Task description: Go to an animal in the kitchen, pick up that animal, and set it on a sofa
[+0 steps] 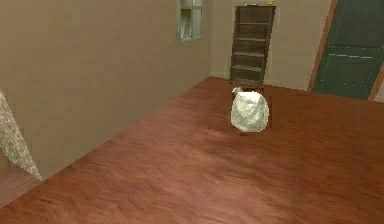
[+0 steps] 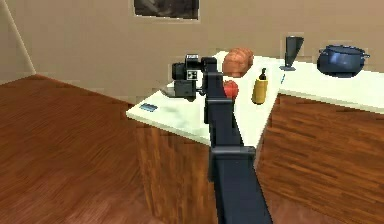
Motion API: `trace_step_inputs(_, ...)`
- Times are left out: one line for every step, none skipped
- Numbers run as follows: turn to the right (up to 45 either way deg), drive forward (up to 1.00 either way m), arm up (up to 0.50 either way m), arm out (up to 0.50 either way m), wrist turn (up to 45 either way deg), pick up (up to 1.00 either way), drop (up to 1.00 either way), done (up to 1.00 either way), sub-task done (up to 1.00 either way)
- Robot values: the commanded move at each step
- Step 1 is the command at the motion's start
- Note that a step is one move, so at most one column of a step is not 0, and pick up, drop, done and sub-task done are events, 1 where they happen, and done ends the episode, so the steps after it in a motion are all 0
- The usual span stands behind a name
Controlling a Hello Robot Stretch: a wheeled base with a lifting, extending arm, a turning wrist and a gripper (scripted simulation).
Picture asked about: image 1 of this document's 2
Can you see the white crumpled bag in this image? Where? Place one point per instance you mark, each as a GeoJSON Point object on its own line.
{"type": "Point", "coordinates": [249, 111]}

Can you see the dark green door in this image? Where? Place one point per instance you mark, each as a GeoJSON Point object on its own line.
{"type": "Point", "coordinates": [353, 50]}

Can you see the grey framed window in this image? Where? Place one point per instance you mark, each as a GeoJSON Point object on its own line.
{"type": "Point", "coordinates": [190, 20]}

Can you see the small yellow object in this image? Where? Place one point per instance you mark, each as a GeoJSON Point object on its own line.
{"type": "Point", "coordinates": [271, 2]}

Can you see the patterned grey curtain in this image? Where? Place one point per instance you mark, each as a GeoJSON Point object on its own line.
{"type": "Point", "coordinates": [13, 140]}

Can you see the dark brown bookshelf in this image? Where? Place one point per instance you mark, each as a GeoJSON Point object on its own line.
{"type": "Point", "coordinates": [250, 46]}

